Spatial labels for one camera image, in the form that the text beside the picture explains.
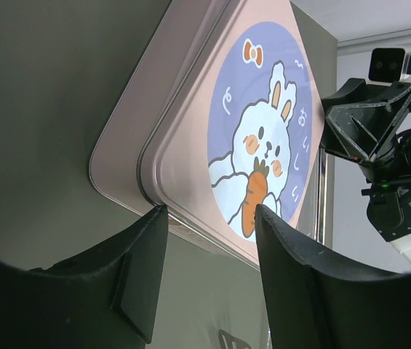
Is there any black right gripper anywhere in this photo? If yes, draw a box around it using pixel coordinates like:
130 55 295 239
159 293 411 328
320 78 411 171

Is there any pink chocolate tin box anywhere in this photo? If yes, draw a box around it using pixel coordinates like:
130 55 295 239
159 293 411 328
89 1 227 216

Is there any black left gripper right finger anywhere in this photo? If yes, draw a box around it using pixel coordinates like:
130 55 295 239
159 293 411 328
255 204 411 348

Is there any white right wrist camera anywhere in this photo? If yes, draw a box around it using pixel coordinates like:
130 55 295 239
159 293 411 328
368 47 411 83

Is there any steel tray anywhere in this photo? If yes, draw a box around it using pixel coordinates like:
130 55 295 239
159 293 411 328
315 149 328 244

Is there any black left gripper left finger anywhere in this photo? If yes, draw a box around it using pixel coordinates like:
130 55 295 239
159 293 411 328
0 205 168 348

